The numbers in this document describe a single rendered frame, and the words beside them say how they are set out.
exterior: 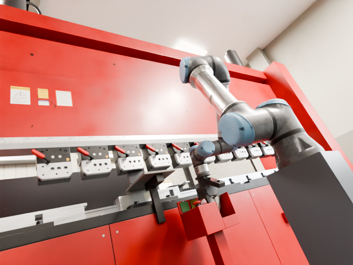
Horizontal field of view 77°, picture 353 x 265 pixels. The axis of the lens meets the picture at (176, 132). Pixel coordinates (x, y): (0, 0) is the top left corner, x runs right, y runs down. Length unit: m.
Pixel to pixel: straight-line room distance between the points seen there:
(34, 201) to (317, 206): 1.56
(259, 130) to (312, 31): 4.09
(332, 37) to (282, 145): 3.90
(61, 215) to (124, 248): 0.33
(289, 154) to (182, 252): 0.71
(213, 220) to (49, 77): 1.22
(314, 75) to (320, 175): 3.83
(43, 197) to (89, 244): 0.78
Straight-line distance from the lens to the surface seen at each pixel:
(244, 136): 0.72
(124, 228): 1.11
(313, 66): 4.55
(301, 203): 0.76
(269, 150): 2.32
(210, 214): 1.04
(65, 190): 1.78
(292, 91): 3.09
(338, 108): 4.30
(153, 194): 1.18
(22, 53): 1.68
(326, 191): 0.73
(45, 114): 1.40
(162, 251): 1.17
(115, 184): 1.87
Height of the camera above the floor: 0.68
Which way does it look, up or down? 24 degrees up
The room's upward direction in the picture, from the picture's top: 19 degrees counter-clockwise
